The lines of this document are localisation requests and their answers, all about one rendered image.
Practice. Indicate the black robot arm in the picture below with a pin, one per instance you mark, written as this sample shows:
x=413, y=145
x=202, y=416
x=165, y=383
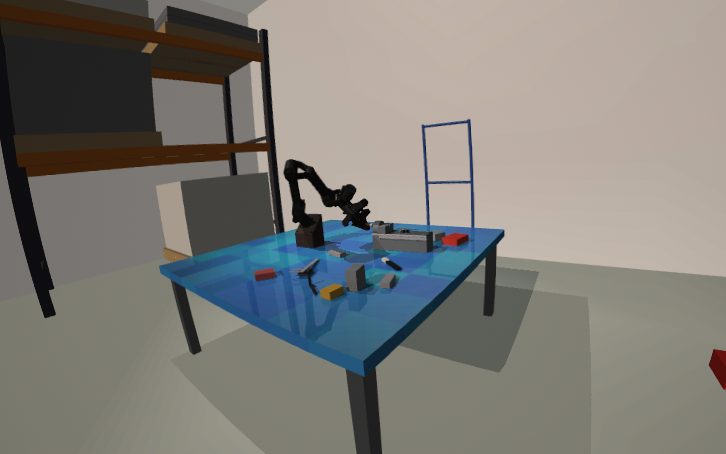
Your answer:
x=328, y=196

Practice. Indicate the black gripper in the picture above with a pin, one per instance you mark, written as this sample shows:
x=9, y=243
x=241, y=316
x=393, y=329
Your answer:
x=358, y=219

